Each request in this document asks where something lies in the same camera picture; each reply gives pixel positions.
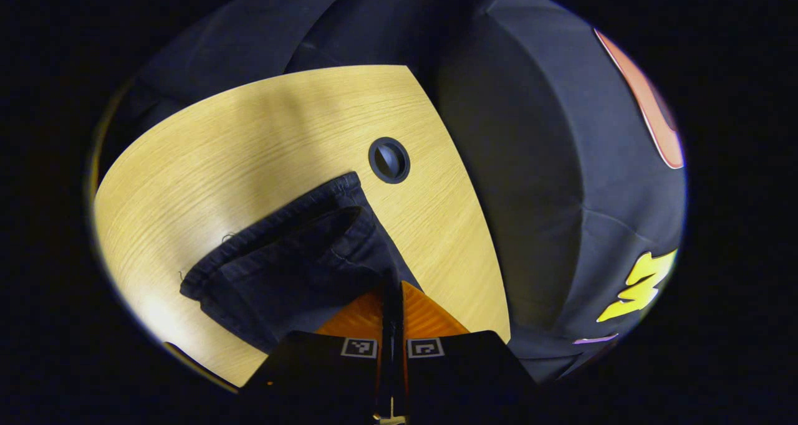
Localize black table cable grommet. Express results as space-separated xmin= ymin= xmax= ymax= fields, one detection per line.
xmin=368 ymin=136 xmax=411 ymax=185

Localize dark blue jeans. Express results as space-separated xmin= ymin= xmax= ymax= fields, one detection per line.
xmin=180 ymin=171 xmax=425 ymax=355

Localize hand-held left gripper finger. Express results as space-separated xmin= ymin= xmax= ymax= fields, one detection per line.
xmin=240 ymin=280 xmax=395 ymax=422
xmin=397 ymin=280 xmax=538 ymax=422

